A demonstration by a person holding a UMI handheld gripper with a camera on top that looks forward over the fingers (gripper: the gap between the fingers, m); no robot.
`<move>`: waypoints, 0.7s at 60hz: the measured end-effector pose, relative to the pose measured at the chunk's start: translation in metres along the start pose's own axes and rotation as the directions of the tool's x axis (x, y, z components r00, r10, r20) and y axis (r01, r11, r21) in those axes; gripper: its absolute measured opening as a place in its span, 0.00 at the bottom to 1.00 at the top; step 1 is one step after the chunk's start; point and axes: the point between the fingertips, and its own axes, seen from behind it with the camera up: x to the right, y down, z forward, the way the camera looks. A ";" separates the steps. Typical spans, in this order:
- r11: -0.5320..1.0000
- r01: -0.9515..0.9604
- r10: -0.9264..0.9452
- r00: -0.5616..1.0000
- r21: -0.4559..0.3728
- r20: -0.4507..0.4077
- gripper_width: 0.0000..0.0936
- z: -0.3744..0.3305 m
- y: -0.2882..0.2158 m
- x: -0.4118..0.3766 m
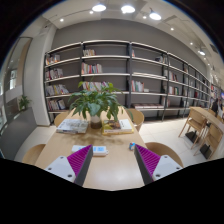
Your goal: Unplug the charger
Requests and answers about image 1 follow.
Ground green potted plant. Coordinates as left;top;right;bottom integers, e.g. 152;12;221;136
68;81;126;130

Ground tan round-backed chair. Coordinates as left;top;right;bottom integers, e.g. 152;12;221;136
53;111;71;128
144;141;184;168
125;107;146;133
21;143;47;166

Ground yellow book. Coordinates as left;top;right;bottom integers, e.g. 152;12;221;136
101;128;135;136

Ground grey shelf unit with books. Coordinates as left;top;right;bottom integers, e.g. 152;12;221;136
43;39;213;121

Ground white magazine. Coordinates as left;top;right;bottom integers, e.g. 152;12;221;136
55;118;90;135

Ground light wooden slatted chair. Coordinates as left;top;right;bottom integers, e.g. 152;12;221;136
178;108;208;149
194;123;224;160

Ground person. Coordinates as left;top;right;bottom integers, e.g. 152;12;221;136
210;97;224;118

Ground round ceiling lights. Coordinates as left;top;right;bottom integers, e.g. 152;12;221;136
58;2;208;57

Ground small green ledge plant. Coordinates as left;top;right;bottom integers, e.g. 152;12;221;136
18;95;32;112

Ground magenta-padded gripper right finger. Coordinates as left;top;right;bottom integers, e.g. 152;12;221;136
133;143;184;186

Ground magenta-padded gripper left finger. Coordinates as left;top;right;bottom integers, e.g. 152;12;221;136
44;144;94;187

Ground picture-cover white book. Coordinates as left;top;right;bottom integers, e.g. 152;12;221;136
102;118;134;133

